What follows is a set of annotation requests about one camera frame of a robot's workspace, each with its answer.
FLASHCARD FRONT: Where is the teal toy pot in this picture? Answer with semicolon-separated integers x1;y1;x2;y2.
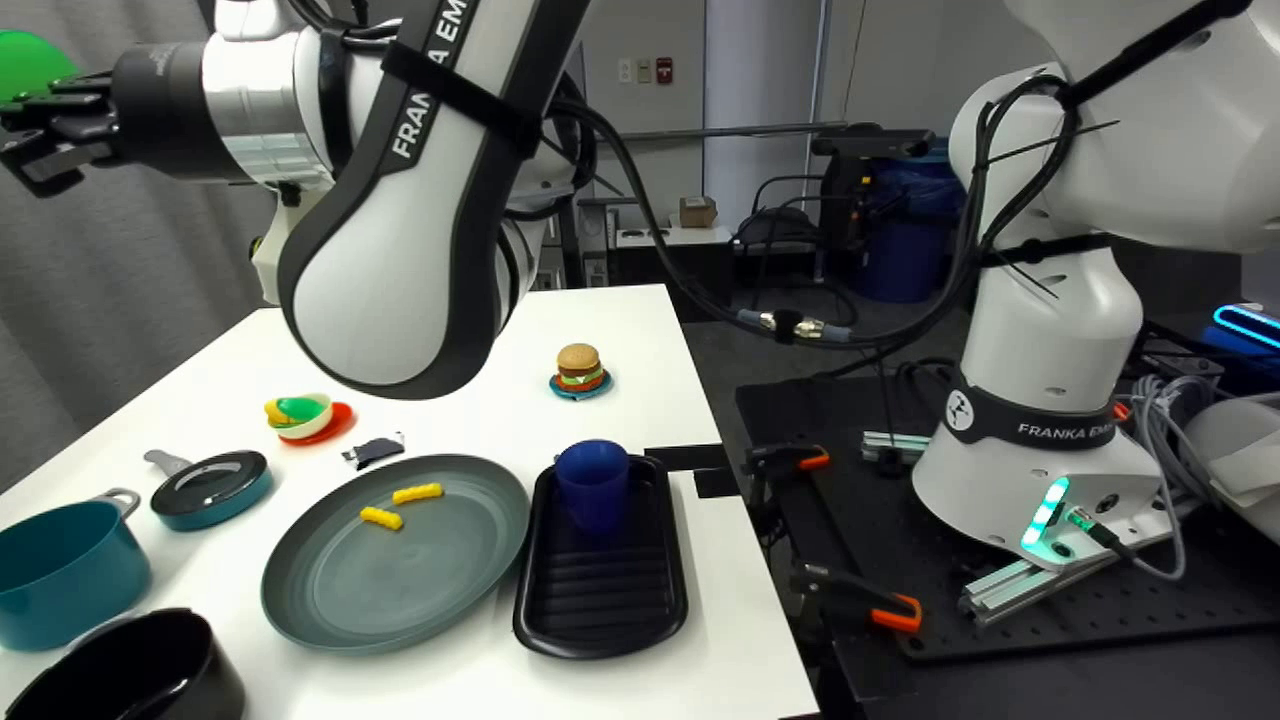
0;484;156;657

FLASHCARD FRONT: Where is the black ribbed rectangular tray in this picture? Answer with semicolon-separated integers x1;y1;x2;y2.
513;452;693;663

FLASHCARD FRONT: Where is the small teal saucer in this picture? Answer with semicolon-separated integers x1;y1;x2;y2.
545;370;617;404

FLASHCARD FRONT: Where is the dark low cabinet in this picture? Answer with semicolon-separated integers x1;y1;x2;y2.
603;226;741;330

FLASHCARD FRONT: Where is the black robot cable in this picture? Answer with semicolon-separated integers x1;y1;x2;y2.
531;77;993;354

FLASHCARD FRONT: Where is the aluminium extrusion rail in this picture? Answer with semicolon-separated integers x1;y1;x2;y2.
954;524;1150;632

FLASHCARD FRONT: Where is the blue barrel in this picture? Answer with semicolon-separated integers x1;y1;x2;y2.
852;152;969;307

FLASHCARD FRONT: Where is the small black card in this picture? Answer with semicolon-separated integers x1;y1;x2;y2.
340;432;407;474

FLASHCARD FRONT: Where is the teal toy frying pan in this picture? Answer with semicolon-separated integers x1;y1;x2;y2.
139;445;279;535

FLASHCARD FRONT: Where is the grey round plate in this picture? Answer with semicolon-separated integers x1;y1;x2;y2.
260;452;536;657

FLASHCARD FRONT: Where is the blue plastic cup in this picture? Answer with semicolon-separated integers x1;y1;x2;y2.
550;436;636;541

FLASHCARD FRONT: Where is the black orange bar clamp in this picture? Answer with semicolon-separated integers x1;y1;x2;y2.
742;439;834;489
785;556;928;639

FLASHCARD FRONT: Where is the short black tape strip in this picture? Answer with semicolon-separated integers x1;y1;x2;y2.
693;465;742;500

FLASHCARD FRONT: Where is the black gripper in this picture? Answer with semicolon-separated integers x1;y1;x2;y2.
0;42;220;200

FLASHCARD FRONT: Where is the grey curtain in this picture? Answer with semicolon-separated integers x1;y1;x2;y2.
0;0;292;491

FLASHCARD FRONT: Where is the long black tape strip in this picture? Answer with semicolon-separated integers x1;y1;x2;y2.
638;439;733;478

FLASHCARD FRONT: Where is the grey plastic cover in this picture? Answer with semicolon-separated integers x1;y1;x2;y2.
1170;392;1280;516

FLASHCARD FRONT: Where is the black chair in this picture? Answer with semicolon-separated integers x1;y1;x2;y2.
737;173;865;318

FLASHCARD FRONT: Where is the black toy pot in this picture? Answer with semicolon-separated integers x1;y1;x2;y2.
0;606;250;720

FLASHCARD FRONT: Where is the blue plastic case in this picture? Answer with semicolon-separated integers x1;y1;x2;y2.
1202;301;1280;392

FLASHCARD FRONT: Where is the toy hamburger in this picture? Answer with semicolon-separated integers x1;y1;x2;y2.
550;342;609;392

